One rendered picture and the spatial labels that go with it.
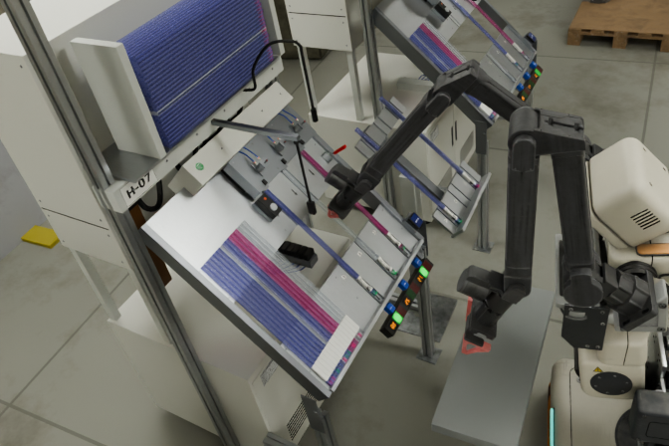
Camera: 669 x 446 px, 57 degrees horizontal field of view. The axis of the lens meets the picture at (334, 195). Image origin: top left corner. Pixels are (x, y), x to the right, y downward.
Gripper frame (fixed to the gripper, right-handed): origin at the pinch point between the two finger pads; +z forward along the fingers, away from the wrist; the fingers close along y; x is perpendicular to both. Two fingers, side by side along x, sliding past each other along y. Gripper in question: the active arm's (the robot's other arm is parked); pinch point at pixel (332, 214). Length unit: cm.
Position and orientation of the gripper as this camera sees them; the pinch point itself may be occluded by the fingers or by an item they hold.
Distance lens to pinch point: 203.9
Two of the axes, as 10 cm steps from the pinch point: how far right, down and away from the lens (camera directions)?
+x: 7.6, 6.4, 0.6
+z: -4.4, 4.5, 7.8
